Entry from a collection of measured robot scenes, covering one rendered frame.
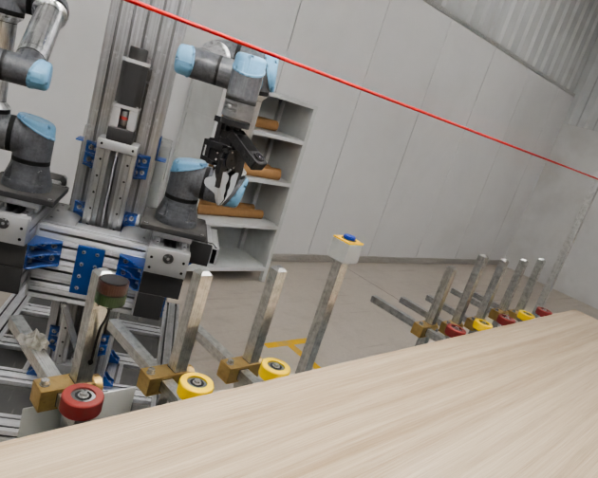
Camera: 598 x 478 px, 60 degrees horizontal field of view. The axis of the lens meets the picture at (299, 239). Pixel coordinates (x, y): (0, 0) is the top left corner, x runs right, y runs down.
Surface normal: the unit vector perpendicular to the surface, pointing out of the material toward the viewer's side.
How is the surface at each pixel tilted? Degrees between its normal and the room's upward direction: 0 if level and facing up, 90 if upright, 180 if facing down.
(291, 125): 90
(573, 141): 90
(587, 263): 90
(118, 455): 0
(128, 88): 90
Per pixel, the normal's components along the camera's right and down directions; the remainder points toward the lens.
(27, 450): 0.29, -0.92
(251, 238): -0.72, -0.04
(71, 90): 0.63, 0.39
